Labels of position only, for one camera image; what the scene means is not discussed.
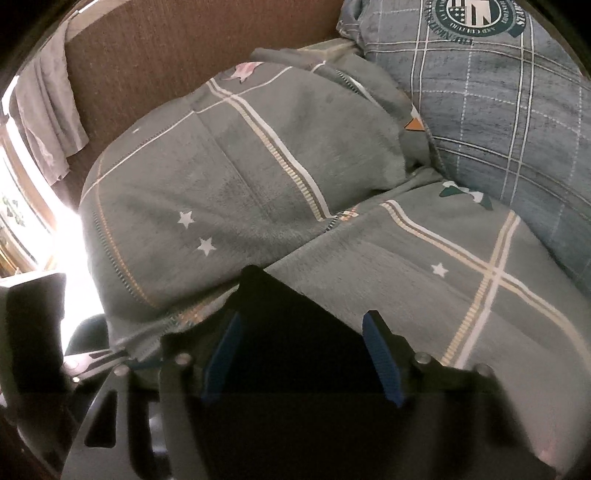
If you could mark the grey star-print quilt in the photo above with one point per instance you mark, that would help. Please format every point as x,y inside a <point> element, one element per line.
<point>277,184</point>

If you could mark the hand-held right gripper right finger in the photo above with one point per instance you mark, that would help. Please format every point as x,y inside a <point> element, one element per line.
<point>382,360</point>

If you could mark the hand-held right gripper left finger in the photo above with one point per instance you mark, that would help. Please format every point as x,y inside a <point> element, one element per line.
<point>226,357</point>

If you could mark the black pants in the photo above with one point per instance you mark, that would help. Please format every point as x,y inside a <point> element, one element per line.
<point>300,341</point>

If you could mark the blue plaid pillow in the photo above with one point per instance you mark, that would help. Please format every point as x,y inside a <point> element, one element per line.
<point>498,106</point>

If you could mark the brown wooden headboard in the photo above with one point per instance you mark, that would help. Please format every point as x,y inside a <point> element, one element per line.
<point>184,55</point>

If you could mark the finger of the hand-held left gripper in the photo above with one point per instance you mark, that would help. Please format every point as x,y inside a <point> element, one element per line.
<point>99,361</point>

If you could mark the bright window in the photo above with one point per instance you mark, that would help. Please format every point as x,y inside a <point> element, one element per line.
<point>32,221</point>

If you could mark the grey hanging cloth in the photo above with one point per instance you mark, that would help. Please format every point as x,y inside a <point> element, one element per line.
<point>46,115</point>

